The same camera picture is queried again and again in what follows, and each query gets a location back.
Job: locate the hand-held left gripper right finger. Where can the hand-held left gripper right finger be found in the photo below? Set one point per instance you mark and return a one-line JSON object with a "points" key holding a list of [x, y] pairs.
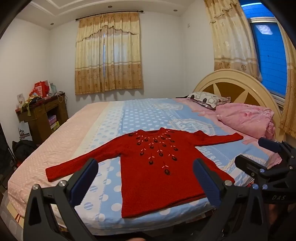
{"points": [[208, 184]]}

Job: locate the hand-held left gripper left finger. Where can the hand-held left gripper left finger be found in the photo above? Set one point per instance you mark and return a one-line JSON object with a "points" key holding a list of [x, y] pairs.
{"points": [[82, 184]]}

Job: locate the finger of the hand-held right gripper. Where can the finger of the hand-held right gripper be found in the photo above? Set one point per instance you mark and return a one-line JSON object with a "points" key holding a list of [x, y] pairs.
{"points": [[248, 165], [268, 144]]}

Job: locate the red knitted sweater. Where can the red knitted sweater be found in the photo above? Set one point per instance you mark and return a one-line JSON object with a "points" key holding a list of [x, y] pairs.
{"points": [[152, 185]]}

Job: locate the pink quilt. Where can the pink quilt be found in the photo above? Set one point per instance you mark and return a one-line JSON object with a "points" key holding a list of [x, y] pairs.
{"points": [[245, 118]]}

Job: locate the bed with pink sheet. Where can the bed with pink sheet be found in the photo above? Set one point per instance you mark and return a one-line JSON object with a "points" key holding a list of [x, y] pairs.
{"points": [[46, 148]]}

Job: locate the cream and brown headboard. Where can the cream and brown headboard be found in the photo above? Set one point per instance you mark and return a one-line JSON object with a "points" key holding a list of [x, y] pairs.
{"points": [[245, 92]]}

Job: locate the black backpack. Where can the black backpack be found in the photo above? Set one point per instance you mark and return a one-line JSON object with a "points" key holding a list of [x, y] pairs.
{"points": [[24, 149]]}

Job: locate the pink box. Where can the pink box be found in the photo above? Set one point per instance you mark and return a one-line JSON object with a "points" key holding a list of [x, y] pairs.
{"points": [[52, 120]]}

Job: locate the brown wooden desk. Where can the brown wooden desk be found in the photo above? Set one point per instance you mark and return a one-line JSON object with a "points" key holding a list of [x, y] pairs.
{"points": [[41, 120]]}

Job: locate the patterned pillow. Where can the patterned pillow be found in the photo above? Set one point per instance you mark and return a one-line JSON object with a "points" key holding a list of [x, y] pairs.
{"points": [[205, 98]]}

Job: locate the white bag with black print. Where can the white bag with black print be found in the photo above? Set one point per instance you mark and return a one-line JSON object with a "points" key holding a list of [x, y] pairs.
{"points": [[23, 134]]}

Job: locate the window with blue glass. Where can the window with blue glass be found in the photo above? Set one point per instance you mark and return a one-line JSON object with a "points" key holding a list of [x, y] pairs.
{"points": [[268, 55]]}

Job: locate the light blue paper bag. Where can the light blue paper bag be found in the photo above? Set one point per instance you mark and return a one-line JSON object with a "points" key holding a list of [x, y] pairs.
{"points": [[53, 88]]}

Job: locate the red gift bag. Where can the red gift bag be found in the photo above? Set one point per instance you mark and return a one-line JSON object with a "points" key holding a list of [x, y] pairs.
{"points": [[41, 89]]}

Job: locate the white printed card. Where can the white printed card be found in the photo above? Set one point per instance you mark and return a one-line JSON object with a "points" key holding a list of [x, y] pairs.
{"points": [[20, 100]]}

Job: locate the beige floral window curtain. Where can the beige floral window curtain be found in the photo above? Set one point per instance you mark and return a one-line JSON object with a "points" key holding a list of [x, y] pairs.
{"points": [[108, 60]]}

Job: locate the dark curtain rod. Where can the dark curtain rod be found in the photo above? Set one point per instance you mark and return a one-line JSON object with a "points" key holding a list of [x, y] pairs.
{"points": [[92, 15]]}

